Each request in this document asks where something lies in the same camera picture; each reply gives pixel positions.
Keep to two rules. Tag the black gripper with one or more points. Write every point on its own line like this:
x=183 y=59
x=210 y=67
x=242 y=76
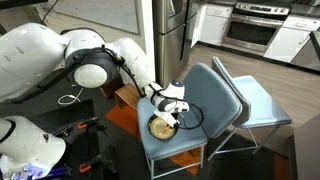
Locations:
x=164 y=116

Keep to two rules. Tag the orange pen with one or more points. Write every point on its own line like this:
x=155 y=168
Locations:
x=163 y=130

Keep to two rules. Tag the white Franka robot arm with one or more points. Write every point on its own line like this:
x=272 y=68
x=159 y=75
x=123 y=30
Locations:
x=33 y=56

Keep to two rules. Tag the dark rimmed cream bowl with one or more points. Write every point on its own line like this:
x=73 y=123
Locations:
x=156 y=128

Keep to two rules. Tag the blue padded chair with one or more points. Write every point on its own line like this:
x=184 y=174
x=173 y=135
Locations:
x=210 y=100
x=260 y=103

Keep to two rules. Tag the dark brown box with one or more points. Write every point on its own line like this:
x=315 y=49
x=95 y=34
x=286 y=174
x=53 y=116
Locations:
x=111 y=87

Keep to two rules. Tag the stainless steel refrigerator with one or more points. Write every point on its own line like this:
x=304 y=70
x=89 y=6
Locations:
x=170 y=40

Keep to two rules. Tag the orange black bar clamp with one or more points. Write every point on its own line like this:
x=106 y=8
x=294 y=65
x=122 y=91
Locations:
x=96 y=163
x=88 y=124

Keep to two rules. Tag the white narrow kitchen cabinet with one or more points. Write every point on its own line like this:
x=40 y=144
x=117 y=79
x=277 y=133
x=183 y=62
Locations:
x=213 y=25

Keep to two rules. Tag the stainless steel oven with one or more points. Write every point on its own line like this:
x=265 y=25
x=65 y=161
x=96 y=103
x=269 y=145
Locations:
x=253 y=30

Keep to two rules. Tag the grey counter table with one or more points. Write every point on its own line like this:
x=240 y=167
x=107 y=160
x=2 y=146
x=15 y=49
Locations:
x=308 y=150

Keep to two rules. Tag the white wide kitchen cabinet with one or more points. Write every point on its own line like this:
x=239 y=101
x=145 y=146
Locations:
x=290 y=38

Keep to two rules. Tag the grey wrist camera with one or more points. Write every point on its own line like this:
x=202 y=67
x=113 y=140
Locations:
x=178 y=106

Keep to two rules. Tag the grey framed wall board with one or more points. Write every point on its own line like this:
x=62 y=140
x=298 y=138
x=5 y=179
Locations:
x=100 y=15

